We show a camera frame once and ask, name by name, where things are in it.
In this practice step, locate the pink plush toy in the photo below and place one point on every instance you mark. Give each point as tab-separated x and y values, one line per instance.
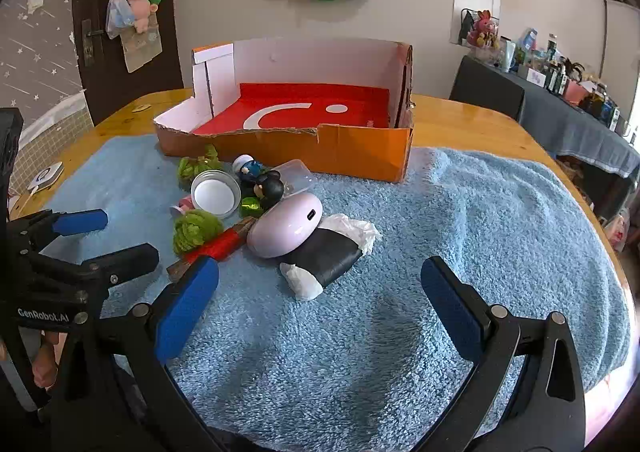
142	14

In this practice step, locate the black package with green foil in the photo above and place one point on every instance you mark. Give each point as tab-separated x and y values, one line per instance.
248	205

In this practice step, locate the green leafy toy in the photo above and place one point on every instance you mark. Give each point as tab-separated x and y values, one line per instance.
195	230
192	167

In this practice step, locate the pink oval case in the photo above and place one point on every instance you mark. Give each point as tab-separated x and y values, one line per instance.
282	227

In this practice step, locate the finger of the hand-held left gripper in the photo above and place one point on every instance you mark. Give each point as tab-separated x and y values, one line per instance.
80	222
125	259

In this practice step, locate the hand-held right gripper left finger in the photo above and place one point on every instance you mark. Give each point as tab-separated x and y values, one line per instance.
187	312

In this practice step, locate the dark brown door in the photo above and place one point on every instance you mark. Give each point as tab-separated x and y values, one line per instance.
90	82

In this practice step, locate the clear plastic box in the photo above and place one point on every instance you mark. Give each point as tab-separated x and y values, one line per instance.
297	174

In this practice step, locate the black and white rice ball toy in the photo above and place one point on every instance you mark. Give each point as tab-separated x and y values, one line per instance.
325	257

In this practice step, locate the pale blue plastic bag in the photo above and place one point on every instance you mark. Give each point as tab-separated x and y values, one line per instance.
117	14

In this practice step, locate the white hand fan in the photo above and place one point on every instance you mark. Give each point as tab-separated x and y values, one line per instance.
47	175

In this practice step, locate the blue-cap figurine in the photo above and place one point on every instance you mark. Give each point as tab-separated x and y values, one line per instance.
247	167

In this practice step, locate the white round tin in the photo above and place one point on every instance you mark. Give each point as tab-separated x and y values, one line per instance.
215	194

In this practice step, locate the small pink and yellow figurine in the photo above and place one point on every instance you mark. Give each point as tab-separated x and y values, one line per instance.
181	207

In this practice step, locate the side table with dark cloth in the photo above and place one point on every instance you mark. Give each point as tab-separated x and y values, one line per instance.
575	132

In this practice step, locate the blue fluffy towel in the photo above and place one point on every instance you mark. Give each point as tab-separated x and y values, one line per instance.
400	242

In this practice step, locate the person's left hand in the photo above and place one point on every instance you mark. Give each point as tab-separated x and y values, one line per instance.
47	362

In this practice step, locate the orange cardboard box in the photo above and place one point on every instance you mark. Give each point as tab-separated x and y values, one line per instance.
350	152

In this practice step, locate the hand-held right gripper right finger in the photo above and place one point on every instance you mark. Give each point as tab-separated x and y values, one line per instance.
450	307

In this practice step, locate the black-haired figurine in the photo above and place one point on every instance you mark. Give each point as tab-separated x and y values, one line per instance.
270	187

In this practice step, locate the row of bottles and boxes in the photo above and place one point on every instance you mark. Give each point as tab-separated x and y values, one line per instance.
565	74

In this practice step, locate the red thread spool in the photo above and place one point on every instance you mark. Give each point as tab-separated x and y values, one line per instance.
220	244

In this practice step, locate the pink rabbit plush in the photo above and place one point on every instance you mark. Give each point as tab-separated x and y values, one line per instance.
484	27

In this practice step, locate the pink cloth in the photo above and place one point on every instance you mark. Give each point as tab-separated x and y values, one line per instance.
610	402

